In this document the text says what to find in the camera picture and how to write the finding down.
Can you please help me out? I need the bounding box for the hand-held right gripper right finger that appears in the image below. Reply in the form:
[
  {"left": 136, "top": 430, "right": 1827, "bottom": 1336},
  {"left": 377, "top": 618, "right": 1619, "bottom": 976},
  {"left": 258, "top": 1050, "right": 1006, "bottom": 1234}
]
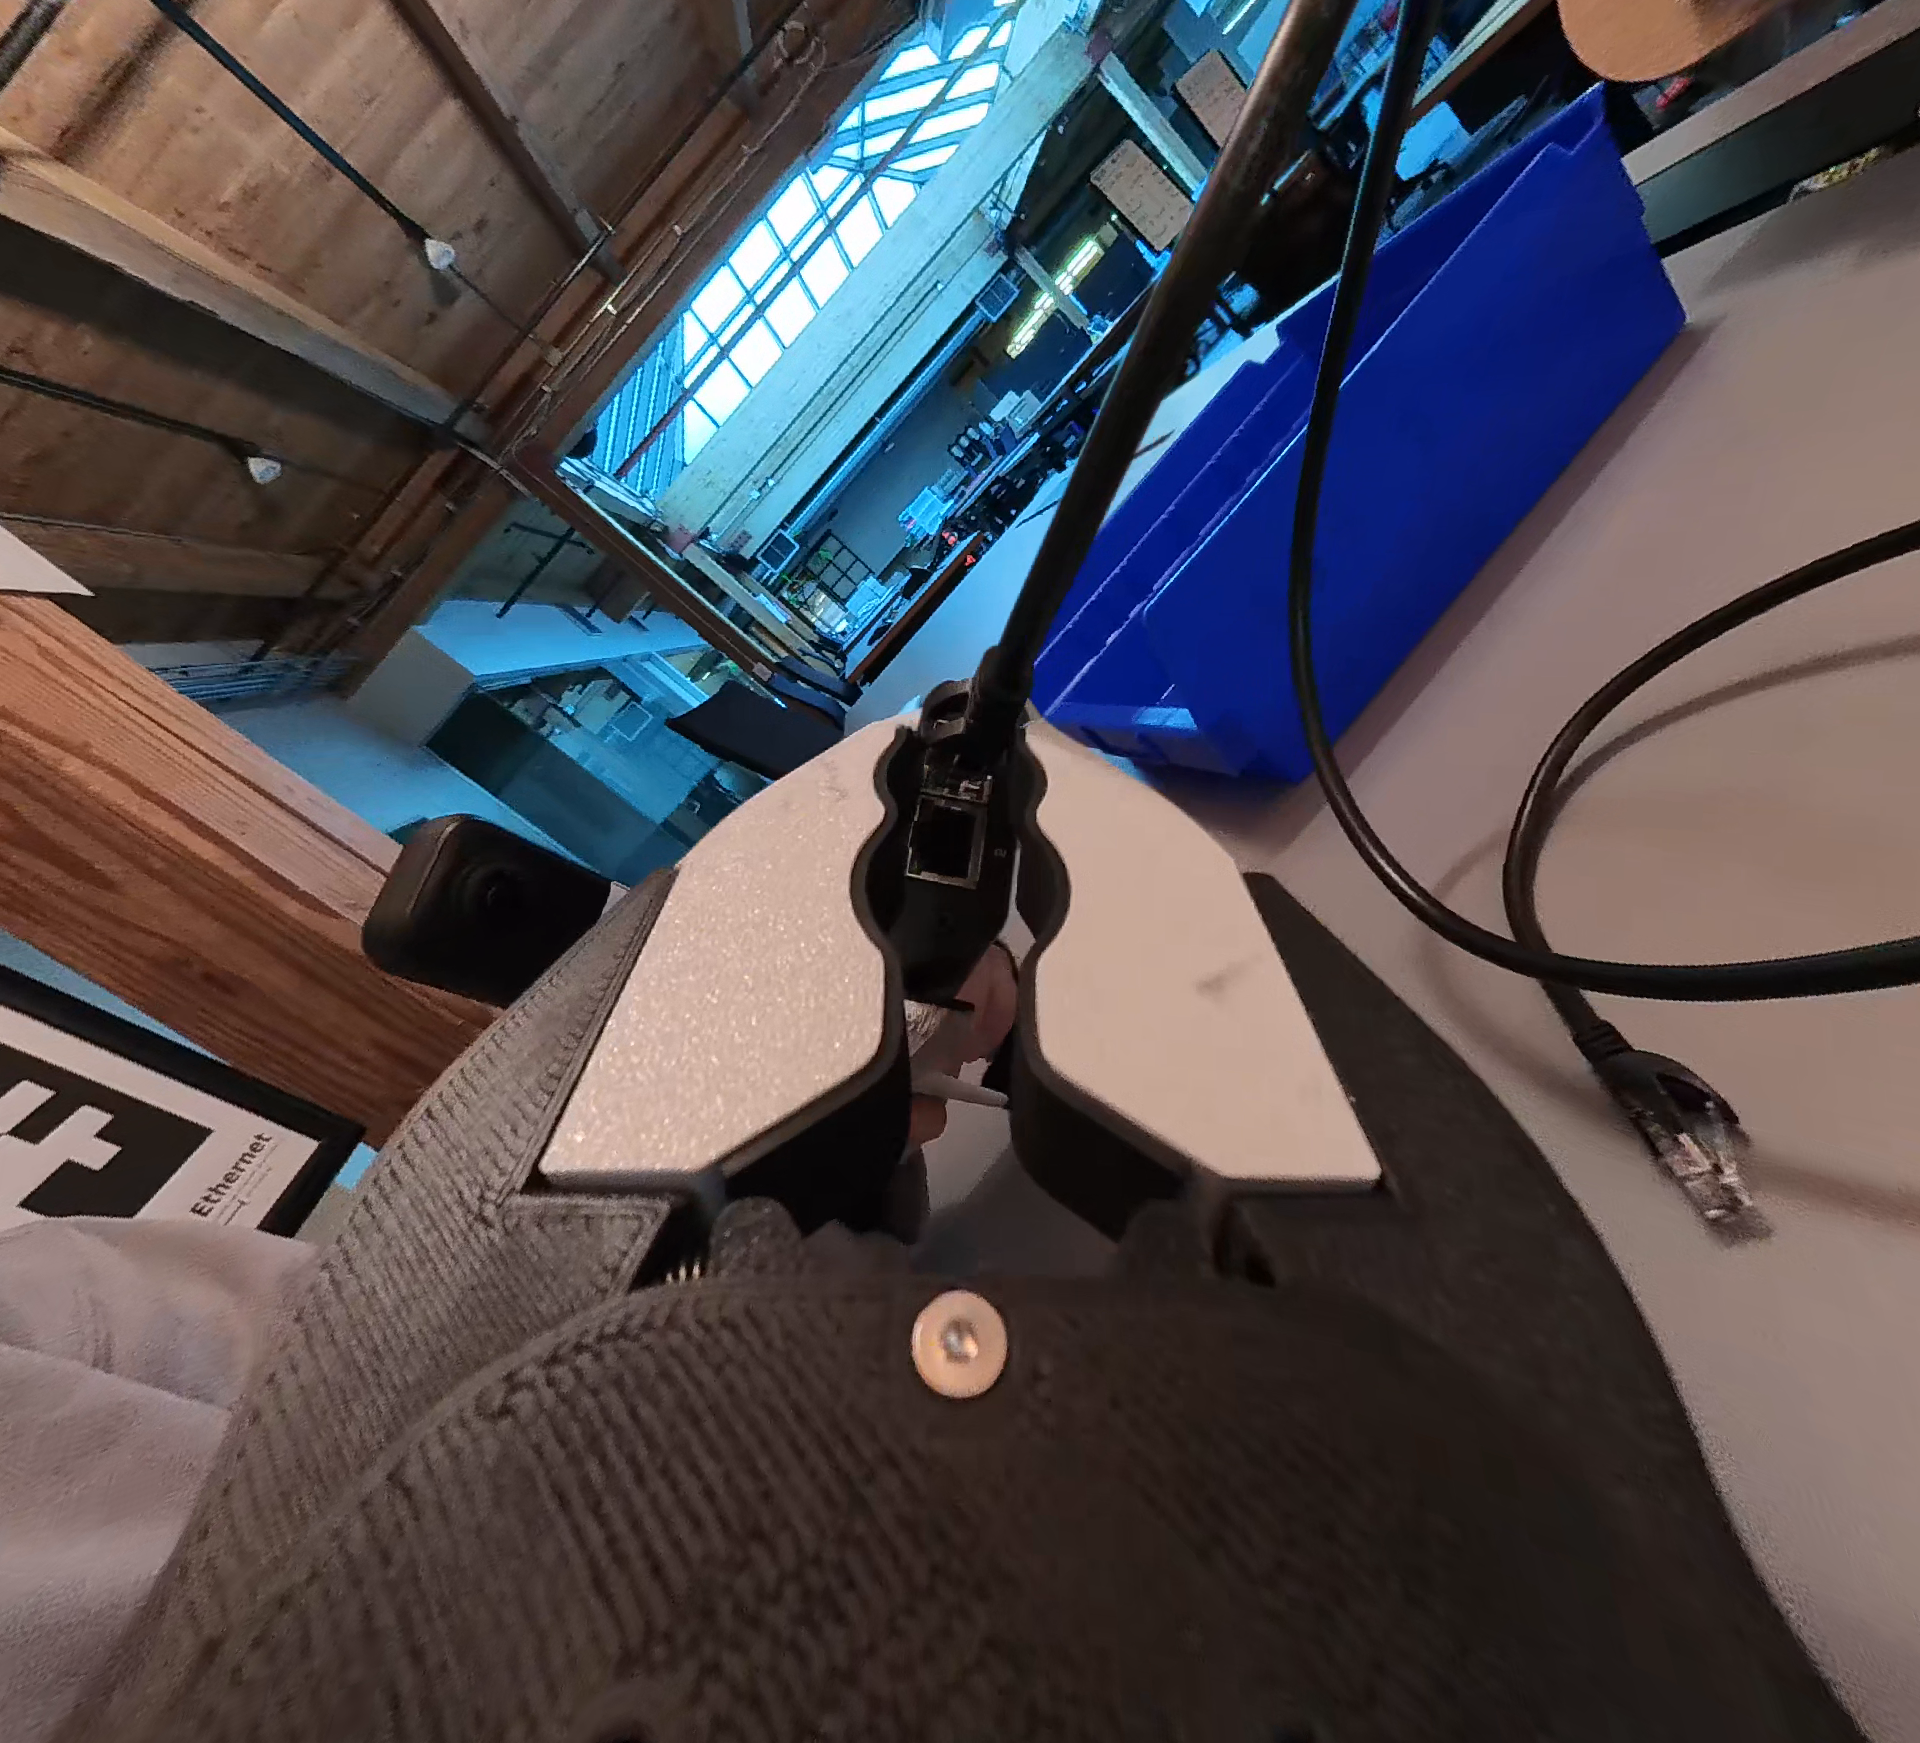
[{"left": 1005, "top": 724, "right": 1387, "bottom": 1248}]

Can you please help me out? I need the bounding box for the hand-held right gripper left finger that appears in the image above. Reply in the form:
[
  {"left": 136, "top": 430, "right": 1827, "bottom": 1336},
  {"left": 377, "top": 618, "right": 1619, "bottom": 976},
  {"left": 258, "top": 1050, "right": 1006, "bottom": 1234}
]
[{"left": 535, "top": 718, "right": 921, "bottom": 1228}]

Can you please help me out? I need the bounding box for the black network switch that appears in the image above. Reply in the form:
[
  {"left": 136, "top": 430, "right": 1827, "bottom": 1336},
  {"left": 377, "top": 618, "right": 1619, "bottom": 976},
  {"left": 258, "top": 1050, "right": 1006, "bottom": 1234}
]
[{"left": 874, "top": 682, "right": 1041, "bottom": 1010}]

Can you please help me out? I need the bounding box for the black ethernet cable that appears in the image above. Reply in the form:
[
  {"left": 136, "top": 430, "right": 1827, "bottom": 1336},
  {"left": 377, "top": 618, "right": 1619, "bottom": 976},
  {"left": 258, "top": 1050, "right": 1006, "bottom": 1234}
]
[{"left": 923, "top": 0, "right": 1920, "bottom": 1248}]

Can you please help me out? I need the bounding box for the grey desk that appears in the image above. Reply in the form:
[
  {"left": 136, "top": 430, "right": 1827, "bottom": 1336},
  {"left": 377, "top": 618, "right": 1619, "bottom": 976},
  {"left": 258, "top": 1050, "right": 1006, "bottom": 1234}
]
[{"left": 840, "top": 19, "right": 1920, "bottom": 1743}]

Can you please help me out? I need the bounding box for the person's left hand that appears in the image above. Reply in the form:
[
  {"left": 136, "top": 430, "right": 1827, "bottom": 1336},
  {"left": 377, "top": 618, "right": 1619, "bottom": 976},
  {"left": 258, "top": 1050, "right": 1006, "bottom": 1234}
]
[{"left": 904, "top": 946, "right": 1026, "bottom": 1160}]

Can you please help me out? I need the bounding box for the framed black white sign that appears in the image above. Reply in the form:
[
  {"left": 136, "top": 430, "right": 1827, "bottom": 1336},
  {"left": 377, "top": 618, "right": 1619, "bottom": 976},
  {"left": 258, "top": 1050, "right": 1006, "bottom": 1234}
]
[{"left": 0, "top": 964, "right": 370, "bottom": 1242}]

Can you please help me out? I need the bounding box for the person's grey sweatshirt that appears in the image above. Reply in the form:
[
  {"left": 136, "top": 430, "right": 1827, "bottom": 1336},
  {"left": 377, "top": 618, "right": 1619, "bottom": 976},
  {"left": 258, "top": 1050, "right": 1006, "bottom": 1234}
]
[{"left": 0, "top": 1222, "right": 328, "bottom": 1743}]

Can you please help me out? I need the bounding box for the blue plastic bin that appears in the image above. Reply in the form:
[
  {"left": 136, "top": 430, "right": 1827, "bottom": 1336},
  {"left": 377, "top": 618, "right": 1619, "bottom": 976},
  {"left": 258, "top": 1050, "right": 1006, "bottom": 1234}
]
[{"left": 1028, "top": 83, "right": 1692, "bottom": 788}]

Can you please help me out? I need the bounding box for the wooden post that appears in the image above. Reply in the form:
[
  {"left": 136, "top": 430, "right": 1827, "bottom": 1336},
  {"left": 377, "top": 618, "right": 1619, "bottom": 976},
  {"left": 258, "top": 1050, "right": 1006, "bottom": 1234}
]
[{"left": 0, "top": 592, "right": 508, "bottom": 1148}]

